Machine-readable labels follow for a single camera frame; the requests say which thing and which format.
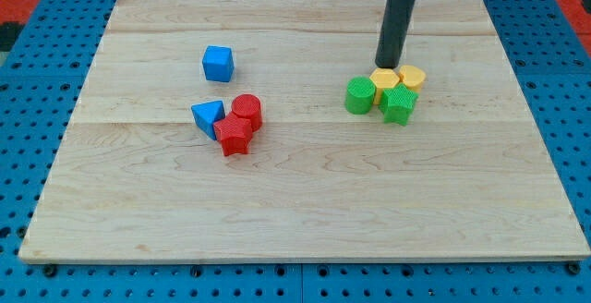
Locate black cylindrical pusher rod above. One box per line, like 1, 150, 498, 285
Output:
375, 0, 416, 68

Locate blue cube block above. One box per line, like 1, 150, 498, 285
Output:
202, 45, 234, 82

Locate blue triangle block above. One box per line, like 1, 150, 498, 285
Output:
190, 100, 225, 140

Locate yellow rounded block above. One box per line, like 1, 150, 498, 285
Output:
399, 65, 427, 92

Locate yellow hexagon block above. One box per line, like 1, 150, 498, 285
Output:
369, 68, 400, 105

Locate green cylinder block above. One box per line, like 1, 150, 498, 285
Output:
344, 76, 376, 115

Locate green star block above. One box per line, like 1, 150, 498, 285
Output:
379, 84, 418, 126

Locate red cylinder block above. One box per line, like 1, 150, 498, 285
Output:
231, 93, 262, 132

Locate red star block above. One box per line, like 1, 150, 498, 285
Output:
213, 113, 253, 156

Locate wooden board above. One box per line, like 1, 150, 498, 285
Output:
19, 0, 590, 264

